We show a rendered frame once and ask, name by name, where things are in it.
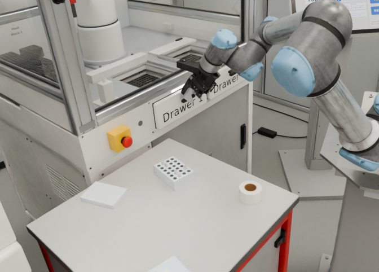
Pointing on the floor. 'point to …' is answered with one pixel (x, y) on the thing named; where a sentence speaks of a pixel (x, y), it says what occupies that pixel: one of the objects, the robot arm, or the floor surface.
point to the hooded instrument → (10, 248)
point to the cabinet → (31, 167)
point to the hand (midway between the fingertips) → (185, 95)
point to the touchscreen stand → (300, 184)
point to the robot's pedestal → (355, 230)
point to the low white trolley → (171, 221)
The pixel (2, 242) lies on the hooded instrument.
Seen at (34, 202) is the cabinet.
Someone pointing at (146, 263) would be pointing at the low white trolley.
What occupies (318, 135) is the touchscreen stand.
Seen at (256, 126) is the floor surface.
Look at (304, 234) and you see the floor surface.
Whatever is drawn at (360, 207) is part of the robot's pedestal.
